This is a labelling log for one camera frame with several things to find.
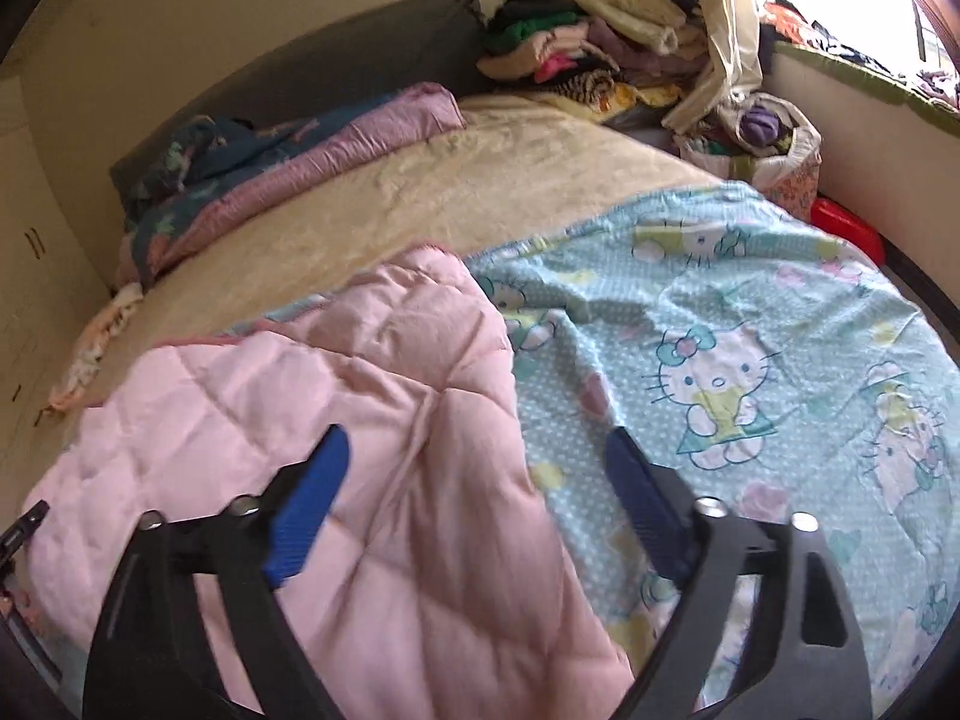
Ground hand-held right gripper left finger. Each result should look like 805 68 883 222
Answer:
81 424 352 720

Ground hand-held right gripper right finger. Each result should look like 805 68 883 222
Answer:
604 427 875 720

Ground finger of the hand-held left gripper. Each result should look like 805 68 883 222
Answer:
0 502 50 577

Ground pink quilted jacket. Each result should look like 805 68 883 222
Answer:
22 244 637 720

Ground bag of clothes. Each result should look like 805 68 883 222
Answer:
673 92 824 205

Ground pile of mixed clothes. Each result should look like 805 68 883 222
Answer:
476 0 713 122

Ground clothes on window sill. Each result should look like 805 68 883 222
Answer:
761 0 960 119

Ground orange and white floral cloth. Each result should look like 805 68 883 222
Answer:
43 282 146 415

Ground cartoon cat printed sheet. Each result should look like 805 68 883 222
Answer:
217 180 960 715

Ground cream wardrobe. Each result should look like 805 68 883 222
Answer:
0 67 115 425

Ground red box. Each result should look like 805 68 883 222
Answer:
808 196 887 265

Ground beige bed cover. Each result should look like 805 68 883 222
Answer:
56 94 722 421

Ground pink and dark floral quilt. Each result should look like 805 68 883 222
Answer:
112 82 469 291

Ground cream curtain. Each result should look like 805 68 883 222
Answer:
664 0 767 137

